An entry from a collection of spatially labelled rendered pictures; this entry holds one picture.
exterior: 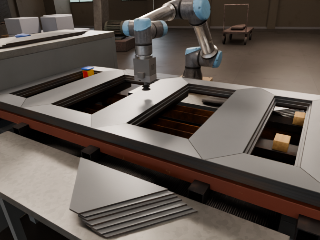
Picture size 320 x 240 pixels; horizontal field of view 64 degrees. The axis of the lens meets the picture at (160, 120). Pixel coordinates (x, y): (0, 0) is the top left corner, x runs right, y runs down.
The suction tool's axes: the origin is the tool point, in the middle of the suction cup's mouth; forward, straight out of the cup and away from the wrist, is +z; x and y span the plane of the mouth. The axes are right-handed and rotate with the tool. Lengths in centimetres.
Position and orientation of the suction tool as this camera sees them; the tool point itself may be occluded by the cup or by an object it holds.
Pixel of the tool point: (146, 89)
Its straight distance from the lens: 124.2
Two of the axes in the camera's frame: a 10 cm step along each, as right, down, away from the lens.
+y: 8.8, 1.7, -4.3
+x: 4.7, -3.9, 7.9
